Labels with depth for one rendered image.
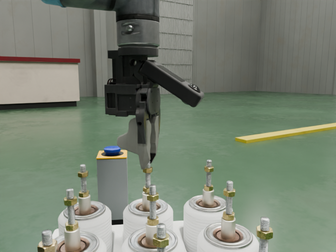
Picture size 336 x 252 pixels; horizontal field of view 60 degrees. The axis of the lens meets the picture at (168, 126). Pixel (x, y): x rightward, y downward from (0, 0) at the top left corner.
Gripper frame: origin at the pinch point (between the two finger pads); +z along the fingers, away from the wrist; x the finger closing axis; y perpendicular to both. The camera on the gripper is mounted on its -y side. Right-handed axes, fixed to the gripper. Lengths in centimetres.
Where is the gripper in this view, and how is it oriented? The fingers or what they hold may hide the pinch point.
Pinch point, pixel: (150, 159)
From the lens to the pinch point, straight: 54.6
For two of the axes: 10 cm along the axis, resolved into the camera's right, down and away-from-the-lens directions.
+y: -9.7, -0.4, 2.5
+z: 0.0, 9.9, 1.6
